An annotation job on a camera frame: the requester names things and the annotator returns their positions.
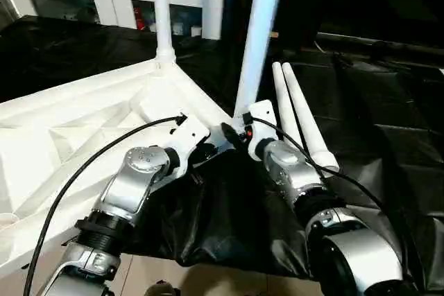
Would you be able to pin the white plastic table leg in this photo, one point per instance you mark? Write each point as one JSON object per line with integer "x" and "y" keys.
{"x": 161, "y": 12}
{"x": 284, "y": 102}
{"x": 260, "y": 32}
{"x": 305, "y": 116}

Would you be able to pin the white plastic table top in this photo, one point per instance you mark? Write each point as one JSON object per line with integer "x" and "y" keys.
{"x": 69, "y": 123}

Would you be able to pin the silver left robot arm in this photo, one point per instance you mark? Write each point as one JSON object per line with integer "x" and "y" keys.
{"x": 132, "y": 185}

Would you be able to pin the small tan tag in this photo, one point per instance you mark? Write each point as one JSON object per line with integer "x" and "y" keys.
{"x": 275, "y": 34}

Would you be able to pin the black plastic mat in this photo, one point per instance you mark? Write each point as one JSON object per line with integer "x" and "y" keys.
{"x": 388, "y": 157}

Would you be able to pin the dark grey curtain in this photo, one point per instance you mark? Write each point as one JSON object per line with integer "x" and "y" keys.
{"x": 5, "y": 8}

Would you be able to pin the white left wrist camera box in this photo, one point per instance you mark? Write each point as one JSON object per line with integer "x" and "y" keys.
{"x": 187, "y": 133}

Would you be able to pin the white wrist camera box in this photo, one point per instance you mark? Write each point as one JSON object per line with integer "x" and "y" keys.
{"x": 187, "y": 133}
{"x": 262, "y": 116}

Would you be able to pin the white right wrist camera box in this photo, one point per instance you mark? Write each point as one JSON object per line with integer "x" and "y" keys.
{"x": 262, "y": 116}

